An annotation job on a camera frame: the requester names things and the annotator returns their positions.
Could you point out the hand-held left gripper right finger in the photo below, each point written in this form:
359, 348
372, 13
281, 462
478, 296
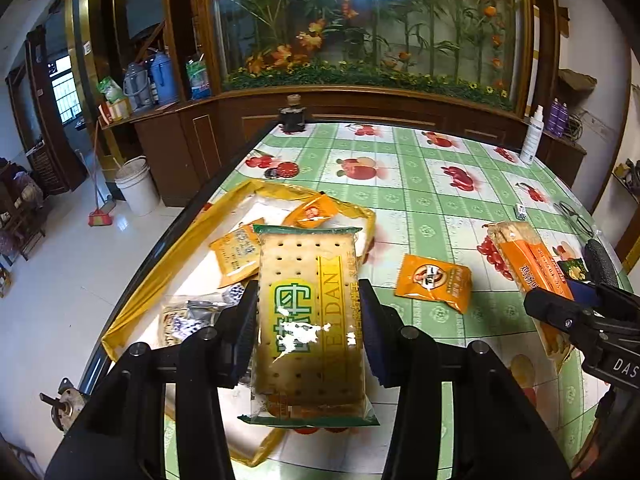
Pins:
372, 337

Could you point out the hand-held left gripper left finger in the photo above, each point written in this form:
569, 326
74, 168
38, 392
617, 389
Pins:
245, 332

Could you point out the glass flower display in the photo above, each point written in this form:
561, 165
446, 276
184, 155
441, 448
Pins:
370, 20

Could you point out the fruit print tablecloth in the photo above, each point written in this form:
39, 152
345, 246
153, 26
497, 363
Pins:
400, 170

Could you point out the red broom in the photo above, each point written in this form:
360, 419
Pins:
100, 217

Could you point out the green bag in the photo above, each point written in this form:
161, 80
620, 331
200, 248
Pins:
111, 97

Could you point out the dark ink bottle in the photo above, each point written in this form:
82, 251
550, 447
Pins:
292, 115

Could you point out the white spray bottle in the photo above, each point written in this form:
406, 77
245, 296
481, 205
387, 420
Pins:
531, 135

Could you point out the grey thermos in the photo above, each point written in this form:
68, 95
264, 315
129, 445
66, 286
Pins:
137, 87

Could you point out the wooden low cabinet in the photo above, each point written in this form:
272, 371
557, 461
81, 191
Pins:
200, 140

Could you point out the small orange snack packet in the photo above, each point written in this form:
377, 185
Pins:
435, 282
235, 255
312, 210

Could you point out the white plastic bucket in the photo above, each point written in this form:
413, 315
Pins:
137, 187

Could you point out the black glasses case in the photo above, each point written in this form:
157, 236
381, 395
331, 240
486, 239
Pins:
602, 262

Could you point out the blue thermos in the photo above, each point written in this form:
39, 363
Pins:
164, 80

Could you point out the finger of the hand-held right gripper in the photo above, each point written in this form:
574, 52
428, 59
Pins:
585, 292
555, 310

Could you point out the eyeglasses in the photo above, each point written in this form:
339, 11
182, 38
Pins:
575, 220

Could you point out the green biscuit packet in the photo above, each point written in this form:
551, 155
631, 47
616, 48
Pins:
305, 320

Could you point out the yellow plastic bag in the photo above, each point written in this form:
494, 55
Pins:
150, 280

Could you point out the metal electric motor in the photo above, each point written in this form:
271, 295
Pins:
65, 405

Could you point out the purple bottle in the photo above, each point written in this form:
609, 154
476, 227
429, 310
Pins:
554, 117
564, 119

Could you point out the orange clear cracker packet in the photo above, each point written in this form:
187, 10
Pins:
537, 265

